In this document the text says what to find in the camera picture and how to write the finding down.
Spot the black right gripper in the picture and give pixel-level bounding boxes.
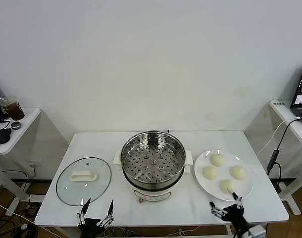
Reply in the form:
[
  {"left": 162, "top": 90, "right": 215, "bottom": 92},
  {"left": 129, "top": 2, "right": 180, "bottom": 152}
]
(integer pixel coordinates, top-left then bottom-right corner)
[{"left": 209, "top": 188, "right": 251, "bottom": 233}]

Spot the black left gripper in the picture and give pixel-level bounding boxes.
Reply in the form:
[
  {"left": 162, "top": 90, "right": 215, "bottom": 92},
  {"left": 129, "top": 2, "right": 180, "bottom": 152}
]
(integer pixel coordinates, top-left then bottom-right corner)
[{"left": 76, "top": 197, "right": 115, "bottom": 238}]

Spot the white steamed baozi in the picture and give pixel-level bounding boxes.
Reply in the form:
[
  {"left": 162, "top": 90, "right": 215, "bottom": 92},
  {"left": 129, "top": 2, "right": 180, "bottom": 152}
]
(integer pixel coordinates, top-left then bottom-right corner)
[
  {"left": 209, "top": 153, "right": 226, "bottom": 168},
  {"left": 219, "top": 179, "right": 237, "bottom": 195},
  {"left": 229, "top": 165, "right": 247, "bottom": 180},
  {"left": 201, "top": 165, "right": 218, "bottom": 179}
]

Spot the glass lid white handle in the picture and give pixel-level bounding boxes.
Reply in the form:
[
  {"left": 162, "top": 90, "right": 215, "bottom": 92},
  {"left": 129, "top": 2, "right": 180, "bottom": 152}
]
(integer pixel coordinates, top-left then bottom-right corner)
[{"left": 55, "top": 156, "right": 112, "bottom": 207}]

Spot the plastic cup iced coffee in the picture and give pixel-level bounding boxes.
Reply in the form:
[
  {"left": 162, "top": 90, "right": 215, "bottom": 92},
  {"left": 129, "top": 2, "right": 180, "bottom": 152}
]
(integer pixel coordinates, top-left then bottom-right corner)
[{"left": 0, "top": 96, "right": 25, "bottom": 121}]

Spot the steel steamer pot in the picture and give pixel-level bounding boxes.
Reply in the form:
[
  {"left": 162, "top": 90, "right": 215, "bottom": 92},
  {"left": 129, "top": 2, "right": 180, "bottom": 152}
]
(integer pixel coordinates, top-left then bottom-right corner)
[{"left": 113, "top": 150, "right": 193, "bottom": 204}]

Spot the stainless steel steamer basket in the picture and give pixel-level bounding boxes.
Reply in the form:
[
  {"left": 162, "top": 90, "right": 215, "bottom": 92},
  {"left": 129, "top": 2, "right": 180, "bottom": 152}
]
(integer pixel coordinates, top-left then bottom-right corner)
[{"left": 120, "top": 130, "right": 187, "bottom": 183}]

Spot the white round plate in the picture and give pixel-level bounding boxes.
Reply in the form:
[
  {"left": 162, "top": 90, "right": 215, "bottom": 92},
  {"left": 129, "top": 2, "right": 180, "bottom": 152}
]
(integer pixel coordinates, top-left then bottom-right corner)
[{"left": 194, "top": 149, "right": 254, "bottom": 201}]

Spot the white side desk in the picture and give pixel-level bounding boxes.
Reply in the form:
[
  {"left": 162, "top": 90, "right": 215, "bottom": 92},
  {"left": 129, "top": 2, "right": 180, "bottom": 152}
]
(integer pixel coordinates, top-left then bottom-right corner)
[
  {"left": 269, "top": 100, "right": 302, "bottom": 215},
  {"left": 0, "top": 107, "right": 42, "bottom": 215}
]

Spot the black computer mouse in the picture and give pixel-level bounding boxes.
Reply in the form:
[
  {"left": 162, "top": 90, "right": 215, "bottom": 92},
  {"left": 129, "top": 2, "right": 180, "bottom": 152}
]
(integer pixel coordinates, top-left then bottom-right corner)
[{"left": 0, "top": 128, "right": 12, "bottom": 145}]

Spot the black cable with adapter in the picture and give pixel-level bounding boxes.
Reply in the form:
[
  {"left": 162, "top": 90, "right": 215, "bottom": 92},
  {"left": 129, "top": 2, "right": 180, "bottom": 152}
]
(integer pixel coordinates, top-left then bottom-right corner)
[{"left": 266, "top": 116, "right": 302, "bottom": 193}]

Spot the black floor cable loop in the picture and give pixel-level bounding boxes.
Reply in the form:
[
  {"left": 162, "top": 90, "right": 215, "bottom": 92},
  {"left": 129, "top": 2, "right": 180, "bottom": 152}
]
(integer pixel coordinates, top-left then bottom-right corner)
[{"left": 1, "top": 169, "right": 32, "bottom": 199}]

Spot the white floor cable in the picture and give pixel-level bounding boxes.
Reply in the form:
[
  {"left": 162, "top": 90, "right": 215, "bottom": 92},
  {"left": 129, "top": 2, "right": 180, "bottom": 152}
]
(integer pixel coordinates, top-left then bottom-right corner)
[{"left": 0, "top": 199, "right": 27, "bottom": 219}]

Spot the white laptop cable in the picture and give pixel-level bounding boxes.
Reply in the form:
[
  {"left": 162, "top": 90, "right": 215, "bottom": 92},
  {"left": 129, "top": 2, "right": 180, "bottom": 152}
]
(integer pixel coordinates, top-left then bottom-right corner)
[{"left": 257, "top": 118, "right": 299, "bottom": 156}]

